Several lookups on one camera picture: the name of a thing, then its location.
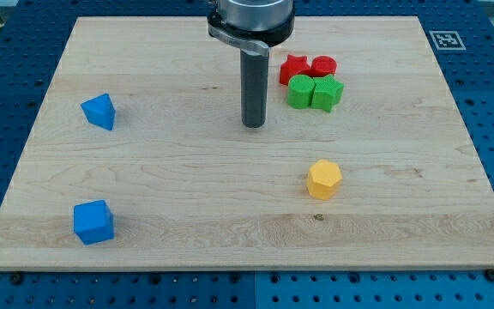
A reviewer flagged green star block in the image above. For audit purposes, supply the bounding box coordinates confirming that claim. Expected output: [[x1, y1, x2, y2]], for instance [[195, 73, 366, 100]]
[[310, 75, 345, 112]]

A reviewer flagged green cylinder block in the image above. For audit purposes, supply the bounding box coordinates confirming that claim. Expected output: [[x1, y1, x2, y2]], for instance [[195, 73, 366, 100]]
[[287, 75, 315, 109]]

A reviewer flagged red cylinder block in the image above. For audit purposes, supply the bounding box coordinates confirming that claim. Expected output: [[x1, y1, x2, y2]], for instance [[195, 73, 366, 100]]
[[310, 56, 338, 77]]

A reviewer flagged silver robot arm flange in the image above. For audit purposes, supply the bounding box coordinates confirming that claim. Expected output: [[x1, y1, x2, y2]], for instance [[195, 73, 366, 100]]
[[208, 0, 295, 58]]

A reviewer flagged white fiducial marker tag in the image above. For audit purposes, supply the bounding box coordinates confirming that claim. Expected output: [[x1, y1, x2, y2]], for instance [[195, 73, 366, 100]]
[[430, 30, 466, 51]]

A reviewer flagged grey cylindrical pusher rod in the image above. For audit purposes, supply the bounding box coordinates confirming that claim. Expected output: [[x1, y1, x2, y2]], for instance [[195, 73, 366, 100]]
[[240, 50, 268, 128]]

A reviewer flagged yellow hexagon block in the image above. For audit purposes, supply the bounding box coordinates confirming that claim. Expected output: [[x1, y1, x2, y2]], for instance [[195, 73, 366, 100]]
[[306, 159, 342, 200]]

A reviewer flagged blue triangular prism block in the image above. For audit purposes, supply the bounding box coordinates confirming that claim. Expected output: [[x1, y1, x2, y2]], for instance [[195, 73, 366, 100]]
[[81, 94, 116, 130]]

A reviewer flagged wooden board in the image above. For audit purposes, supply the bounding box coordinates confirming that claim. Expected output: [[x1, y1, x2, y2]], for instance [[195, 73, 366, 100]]
[[0, 16, 494, 272]]

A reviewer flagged blue cube block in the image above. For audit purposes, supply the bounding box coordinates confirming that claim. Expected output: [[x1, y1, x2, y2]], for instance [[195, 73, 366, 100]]
[[73, 200, 115, 245]]

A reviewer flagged red star block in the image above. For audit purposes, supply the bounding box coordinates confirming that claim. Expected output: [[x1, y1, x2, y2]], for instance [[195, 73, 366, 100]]
[[279, 54, 311, 86]]

